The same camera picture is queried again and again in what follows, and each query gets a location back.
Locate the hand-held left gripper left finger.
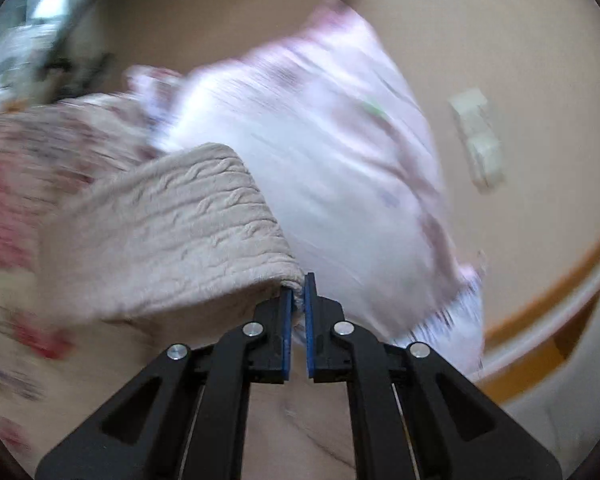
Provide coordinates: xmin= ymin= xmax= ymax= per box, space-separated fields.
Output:
xmin=35 ymin=285 xmax=296 ymax=480

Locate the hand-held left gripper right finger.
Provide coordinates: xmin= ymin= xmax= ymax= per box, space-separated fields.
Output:
xmin=303 ymin=273 xmax=564 ymax=480

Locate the pink pillow with lavender print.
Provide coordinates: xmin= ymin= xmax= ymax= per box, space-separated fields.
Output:
xmin=155 ymin=0 xmax=486 ymax=376

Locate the pink floral pillow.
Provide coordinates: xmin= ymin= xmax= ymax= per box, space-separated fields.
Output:
xmin=125 ymin=64 xmax=186 ymax=136

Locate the floral printed bed quilt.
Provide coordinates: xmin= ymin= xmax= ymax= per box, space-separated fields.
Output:
xmin=0 ymin=92 xmax=361 ymax=480

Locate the window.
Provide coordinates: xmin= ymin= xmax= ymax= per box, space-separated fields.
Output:
xmin=0 ymin=0 xmax=126 ymax=106

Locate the wooden bed frame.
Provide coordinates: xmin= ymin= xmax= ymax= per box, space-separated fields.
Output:
xmin=484 ymin=217 xmax=600 ymax=356

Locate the white wall switch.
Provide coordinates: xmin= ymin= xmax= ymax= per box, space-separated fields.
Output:
xmin=449 ymin=87 xmax=507 ymax=192

